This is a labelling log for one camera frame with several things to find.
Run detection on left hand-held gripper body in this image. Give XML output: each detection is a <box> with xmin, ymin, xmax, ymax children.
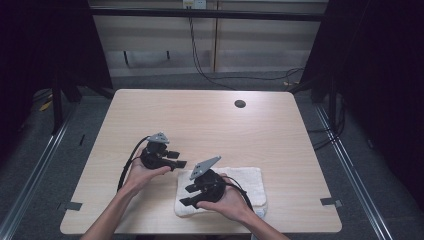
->
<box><xmin>139</xmin><ymin>132</ymin><xmax>178</xmax><ymax>172</ymax></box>

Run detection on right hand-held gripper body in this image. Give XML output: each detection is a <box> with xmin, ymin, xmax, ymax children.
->
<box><xmin>189</xmin><ymin>155</ymin><xmax>228</xmax><ymax>204</ymax></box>

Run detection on cream white towel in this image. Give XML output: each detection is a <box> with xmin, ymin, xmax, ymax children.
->
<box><xmin>173</xmin><ymin>166</ymin><xmax>269</xmax><ymax>220</ymax></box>

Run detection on person's left hand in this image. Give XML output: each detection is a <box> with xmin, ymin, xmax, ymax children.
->
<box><xmin>121</xmin><ymin>147</ymin><xmax>172</xmax><ymax>198</ymax></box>

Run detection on person's right hand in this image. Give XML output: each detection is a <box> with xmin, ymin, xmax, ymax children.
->
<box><xmin>196</xmin><ymin>172</ymin><xmax>258</xmax><ymax>225</ymax></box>

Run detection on grey tape strip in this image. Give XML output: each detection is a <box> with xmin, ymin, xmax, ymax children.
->
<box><xmin>57</xmin><ymin>201</ymin><xmax>84</xmax><ymax>212</ymax></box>
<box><xmin>319</xmin><ymin>197</ymin><xmax>343</xmax><ymax>208</ymax></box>

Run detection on yellow floor object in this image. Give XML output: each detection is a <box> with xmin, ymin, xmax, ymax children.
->
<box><xmin>38</xmin><ymin>99</ymin><xmax>54</xmax><ymax>112</ymax></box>

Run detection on black curtain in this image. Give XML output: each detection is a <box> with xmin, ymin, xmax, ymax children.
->
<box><xmin>0</xmin><ymin>0</ymin><xmax>114</xmax><ymax>161</ymax></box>
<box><xmin>293</xmin><ymin>0</ymin><xmax>424</xmax><ymax>213</ymax></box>

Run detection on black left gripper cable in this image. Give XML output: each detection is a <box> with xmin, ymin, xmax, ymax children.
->
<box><xmin>116</xmin><ymin>135</ymin><xmax>151</xmax><ymax>193</ymax></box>

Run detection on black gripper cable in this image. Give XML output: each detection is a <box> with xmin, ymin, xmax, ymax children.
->
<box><xmin>226</xmin><ymin>175</ymin><xmax>255</xmax><ymax>213</ymax></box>
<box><xmin>116</xmin><ymin>135</ymin><xmax>151</xmax><ymax>193</ymax></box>

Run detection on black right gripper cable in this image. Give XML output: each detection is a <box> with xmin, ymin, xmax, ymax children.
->
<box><xmin>226</xmin><ymin>175</ymin><xmax>255</xmax><ymax>213</ymax></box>

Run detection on black hanging wall cable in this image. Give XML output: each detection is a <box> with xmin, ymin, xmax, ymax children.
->
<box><xmin>187</xmin><ymin>16</ymin><xmax>305</xmax><ymax>91</ymax></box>

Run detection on black metal stand post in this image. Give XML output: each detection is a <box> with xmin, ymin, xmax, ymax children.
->
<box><xmin>51</xmin><ymin>75</ymin><xmax>65</xmax><ymax>136</ymax></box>

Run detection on metal floor rail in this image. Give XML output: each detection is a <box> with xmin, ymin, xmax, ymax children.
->
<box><xmin>314</xmin><ymin>104</ymin><xmax>395</xmax><ymax>240</ymax></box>
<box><xmin>0</xmin><ymin>103</ymin><xmax>80</xmax><ymax>240</ymax></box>

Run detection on black floor cables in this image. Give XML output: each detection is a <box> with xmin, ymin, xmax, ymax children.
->
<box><xmin>307</xmin><ymin>94</ymin><xmax>347</xmax><ymax>152</ymax></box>

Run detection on black horizontal frame bar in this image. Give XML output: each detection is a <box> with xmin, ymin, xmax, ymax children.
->
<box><xmin>89</xmin><ymin>7</ymin><xmax>327</xmax><ymax>23</ymax></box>

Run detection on white wall power outlet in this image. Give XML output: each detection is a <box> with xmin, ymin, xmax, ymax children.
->
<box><xmin>182</xmin><ymin>0</ymin><xmax>208</xmax><ymax>10</ymax></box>

